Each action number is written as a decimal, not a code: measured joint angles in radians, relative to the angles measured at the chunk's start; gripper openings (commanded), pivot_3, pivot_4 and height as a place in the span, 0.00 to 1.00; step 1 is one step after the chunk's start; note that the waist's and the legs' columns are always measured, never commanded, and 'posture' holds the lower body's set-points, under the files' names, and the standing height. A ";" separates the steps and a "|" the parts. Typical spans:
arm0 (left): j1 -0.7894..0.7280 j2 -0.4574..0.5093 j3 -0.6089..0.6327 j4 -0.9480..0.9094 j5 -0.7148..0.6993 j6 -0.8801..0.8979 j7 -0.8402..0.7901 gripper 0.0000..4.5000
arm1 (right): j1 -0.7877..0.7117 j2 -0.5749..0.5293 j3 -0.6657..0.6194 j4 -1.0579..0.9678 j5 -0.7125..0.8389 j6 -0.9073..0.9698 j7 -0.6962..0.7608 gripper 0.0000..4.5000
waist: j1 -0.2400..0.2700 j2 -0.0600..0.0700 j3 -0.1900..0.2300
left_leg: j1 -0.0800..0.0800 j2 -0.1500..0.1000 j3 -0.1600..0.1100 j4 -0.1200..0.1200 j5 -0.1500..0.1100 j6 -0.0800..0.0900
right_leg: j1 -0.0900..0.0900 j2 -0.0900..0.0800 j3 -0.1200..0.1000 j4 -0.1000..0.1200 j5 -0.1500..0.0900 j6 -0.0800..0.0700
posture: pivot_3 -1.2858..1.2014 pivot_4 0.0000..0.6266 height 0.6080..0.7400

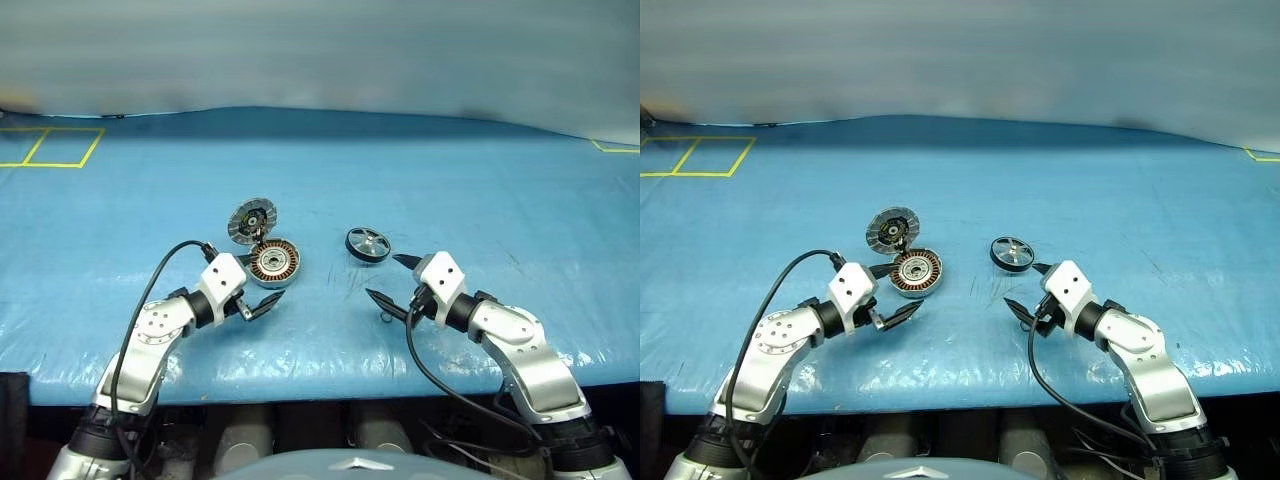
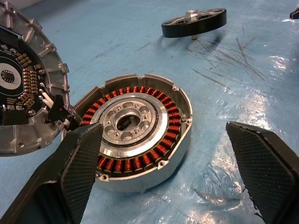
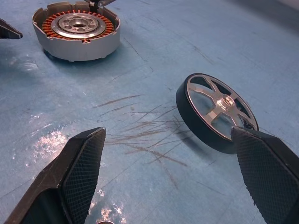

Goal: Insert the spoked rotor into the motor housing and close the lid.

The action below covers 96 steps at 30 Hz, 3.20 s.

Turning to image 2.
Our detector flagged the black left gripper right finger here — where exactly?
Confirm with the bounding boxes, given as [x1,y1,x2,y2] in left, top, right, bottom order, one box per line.
[225,121,299,224]

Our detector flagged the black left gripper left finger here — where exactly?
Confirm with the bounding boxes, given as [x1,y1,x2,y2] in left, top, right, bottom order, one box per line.
[0,123,104,224]

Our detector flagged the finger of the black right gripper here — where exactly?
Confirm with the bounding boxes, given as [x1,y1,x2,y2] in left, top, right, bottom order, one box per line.
[289,7,299,21]

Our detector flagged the black rotor wheel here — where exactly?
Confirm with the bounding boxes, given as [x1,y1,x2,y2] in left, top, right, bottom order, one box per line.
[161,8,228,41]

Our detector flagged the silver motor stator copper coils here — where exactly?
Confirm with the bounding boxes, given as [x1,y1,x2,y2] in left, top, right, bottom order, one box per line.
[61,73,193,193]

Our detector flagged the silver motor cover circuit board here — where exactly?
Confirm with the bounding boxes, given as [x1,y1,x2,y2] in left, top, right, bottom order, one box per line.
[0,0,76,157]

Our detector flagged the blue table mat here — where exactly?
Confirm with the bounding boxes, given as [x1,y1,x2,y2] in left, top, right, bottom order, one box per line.
[0,0,299,224]

